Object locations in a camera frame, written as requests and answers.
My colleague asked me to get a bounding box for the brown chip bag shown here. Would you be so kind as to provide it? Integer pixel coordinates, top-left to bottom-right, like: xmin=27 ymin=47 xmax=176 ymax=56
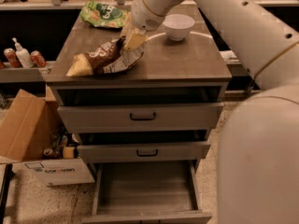
xmin=66 ymin=37 xmax=145 ymax=77

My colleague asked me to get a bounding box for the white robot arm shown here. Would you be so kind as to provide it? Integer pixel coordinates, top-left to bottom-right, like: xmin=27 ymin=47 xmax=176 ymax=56
xmin=131 ymin=0 xmax=299 ymax=224

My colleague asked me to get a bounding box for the grey drawer cabinet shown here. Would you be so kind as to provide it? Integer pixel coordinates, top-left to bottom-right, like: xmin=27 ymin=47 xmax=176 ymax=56
xmin=45 ymin=4 xmax=233 ymax=224

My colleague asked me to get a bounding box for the red soda can right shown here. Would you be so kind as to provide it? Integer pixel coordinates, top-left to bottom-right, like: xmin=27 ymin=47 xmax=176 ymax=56
xmin=31 ymin=50 xmax=47 ymax=67

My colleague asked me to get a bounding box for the white folded cloth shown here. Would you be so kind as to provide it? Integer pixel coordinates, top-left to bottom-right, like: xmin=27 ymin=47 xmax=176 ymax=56
xmin=221 ymin=50 xmax=239 ymax=64

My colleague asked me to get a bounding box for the red soda can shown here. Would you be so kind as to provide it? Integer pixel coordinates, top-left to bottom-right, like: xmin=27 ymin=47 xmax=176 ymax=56
xmin=31 ymin=50 xmax=47 ymax=67
xmin=4 ymin=48 xmax=21 ymax=68

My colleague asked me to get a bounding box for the red soda can left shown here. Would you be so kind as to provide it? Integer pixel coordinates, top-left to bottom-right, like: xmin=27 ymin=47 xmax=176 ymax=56
xmin=4 ymin=48 xmax=21 ymax=68

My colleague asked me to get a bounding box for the top drawer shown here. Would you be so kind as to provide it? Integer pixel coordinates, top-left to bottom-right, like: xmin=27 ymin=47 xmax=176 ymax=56
xmin=58 ymin=103 xmax=223 ymax=133

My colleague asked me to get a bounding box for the drawer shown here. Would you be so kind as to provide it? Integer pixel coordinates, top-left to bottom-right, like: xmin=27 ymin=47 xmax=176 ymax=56
xmin=58 ymin=103 xmax=223 ymax=133
xmin=78 ymin=142 xmax=210 ymax=163
xmin=82 ymin=161 xmax=212 ymax=224

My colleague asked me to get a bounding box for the bottom drawer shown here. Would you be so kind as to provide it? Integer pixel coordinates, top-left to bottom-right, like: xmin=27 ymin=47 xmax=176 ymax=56
xmin=82 ymin=161 xmax=212 ymax=224

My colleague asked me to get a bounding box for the middle drawer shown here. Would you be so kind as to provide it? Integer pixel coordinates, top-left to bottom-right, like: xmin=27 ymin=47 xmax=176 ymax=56
xmin=78 ymin=142 xmax=210 ymax=163

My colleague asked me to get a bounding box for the white bowl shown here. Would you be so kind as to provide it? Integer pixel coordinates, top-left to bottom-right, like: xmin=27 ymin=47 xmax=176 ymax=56
xmin=163 ymin=14 xmax=195 ymax=41

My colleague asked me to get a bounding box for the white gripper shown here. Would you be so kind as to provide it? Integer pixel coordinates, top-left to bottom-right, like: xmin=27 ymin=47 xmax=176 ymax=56
xmin=121 ymin=0 xmax=164 ymax=50

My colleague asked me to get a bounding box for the green chip bag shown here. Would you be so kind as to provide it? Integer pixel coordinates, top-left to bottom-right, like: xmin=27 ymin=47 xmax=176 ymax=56
xmin=79 ymin=1 xmax=130 ymax=29

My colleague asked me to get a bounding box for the white pump bottle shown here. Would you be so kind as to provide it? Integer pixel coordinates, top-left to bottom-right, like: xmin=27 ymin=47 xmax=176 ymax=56
xmin=12 ymin=37 xmax=34 ymax=68

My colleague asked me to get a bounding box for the cardboard box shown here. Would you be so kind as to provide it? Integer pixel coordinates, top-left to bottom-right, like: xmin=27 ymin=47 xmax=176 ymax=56
xmin=0 ymin=90 xmax=94 ymax=186

